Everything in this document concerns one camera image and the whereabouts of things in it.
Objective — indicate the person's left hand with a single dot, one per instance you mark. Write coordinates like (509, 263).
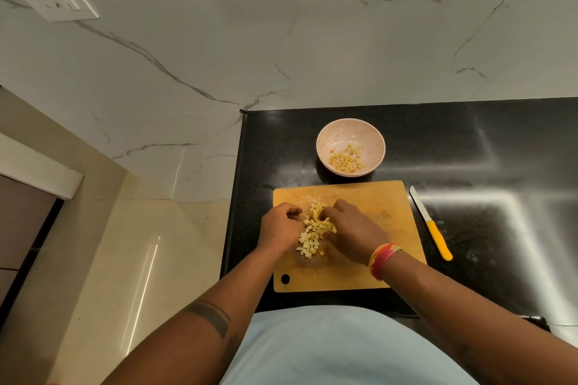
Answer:
(277, 229)

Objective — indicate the person's right hand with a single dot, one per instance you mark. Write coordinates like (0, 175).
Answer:
(356, 233)

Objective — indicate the pink speckled bowl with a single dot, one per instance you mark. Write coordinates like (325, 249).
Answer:
(343, 132)

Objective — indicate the person's right forearm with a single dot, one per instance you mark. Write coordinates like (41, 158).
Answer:
(474, 321)

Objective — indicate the person's left forearm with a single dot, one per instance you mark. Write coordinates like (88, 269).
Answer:
(194, 335)

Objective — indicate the wooden cutting board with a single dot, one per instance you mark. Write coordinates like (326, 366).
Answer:
(397, 218)

